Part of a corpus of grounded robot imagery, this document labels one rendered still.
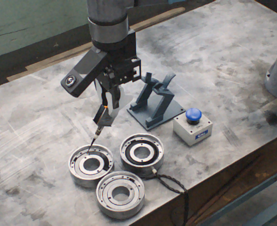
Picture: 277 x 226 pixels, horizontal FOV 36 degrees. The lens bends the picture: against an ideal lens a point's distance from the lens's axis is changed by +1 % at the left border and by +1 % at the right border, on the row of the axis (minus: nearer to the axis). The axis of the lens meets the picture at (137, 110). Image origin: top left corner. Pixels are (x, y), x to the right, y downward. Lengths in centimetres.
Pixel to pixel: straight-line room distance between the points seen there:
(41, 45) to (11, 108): 154
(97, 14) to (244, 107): 56
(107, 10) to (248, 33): 78
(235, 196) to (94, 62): 66
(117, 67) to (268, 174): 68
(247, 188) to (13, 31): 174
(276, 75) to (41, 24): 173
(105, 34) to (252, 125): 51
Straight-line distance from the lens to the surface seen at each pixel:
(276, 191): 204
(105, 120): 97
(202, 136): 108
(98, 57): 84
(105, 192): 95
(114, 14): 79
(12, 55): 268
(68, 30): 276
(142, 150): 104
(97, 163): 102
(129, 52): 88
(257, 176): 136
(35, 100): 123
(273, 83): 123
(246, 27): 151
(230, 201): 130
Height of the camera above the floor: 160
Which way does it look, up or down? 44 degrees down
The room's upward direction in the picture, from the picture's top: 2 degrees counter-clockwise
